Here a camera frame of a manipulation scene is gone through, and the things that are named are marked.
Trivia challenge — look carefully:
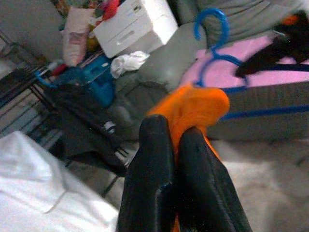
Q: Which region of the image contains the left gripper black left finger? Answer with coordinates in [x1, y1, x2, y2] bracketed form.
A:
[116, 114, 178, 232]

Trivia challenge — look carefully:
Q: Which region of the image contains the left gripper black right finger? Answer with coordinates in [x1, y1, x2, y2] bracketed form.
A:
[173, 127, 253, 232]

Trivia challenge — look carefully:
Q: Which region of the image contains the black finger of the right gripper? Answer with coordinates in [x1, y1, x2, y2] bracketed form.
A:
[235, 36, 288, 78]

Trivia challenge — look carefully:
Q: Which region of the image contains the blue plastic hanger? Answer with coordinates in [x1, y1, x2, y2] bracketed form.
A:
[33, 71, 58, 88]
[193, 7, 309, 121]

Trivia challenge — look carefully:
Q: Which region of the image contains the orange garment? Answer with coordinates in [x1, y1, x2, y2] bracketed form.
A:
[146, 86, 230, 232]

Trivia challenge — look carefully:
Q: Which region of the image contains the dark navy garment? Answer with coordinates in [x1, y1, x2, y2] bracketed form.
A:
[44, 83, 130, 177]

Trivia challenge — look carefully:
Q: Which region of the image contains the pink mat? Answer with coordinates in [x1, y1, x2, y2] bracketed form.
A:
[180, 36, 309, 89]

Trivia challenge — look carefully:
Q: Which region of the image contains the grey sofa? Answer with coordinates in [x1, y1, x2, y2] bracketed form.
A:
[108, 0, 309, 145]

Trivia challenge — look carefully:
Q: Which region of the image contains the white garment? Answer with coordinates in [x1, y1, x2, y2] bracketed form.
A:
[0, 131, 119, 232]

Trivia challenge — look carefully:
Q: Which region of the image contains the white crumpled cloth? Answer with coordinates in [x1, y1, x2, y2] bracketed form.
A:
[110, 50, 150, 79]

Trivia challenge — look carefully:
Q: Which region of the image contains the white cardboard box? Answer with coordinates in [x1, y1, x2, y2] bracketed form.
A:
[93, 0, 179, 58]

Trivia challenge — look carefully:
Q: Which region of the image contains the red cloth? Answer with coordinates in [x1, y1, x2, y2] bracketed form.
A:
[96, 0, 121, 20]

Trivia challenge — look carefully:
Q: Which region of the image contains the white pillow with pink trim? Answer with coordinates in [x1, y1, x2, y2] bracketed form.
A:
[61, 6, 95, 67]

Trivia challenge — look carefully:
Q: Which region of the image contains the black metal drying rack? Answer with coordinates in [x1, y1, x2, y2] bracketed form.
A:
[0, 65, 63, 150]

